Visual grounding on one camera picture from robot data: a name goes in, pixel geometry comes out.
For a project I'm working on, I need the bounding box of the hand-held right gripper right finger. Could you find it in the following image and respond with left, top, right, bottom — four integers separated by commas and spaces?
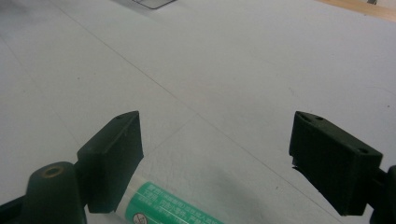
288, 110, 384, 217

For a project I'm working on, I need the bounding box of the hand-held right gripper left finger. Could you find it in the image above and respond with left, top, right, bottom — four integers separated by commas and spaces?
76, 110, 145, 215

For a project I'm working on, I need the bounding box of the green and white tube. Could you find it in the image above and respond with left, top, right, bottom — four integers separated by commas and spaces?
113, 174, 226, 224

